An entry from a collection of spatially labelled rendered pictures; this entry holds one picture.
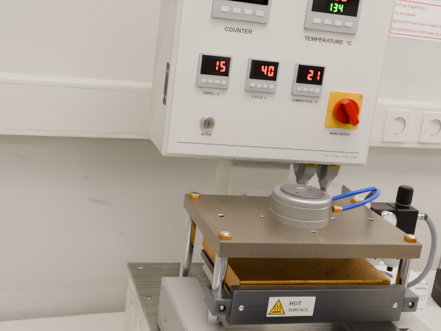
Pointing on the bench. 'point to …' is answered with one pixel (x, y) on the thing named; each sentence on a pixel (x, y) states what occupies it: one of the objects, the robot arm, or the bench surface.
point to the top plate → (298, 225)
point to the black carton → (437, 287)
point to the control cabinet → (268, 88)
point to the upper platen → (295, 270)
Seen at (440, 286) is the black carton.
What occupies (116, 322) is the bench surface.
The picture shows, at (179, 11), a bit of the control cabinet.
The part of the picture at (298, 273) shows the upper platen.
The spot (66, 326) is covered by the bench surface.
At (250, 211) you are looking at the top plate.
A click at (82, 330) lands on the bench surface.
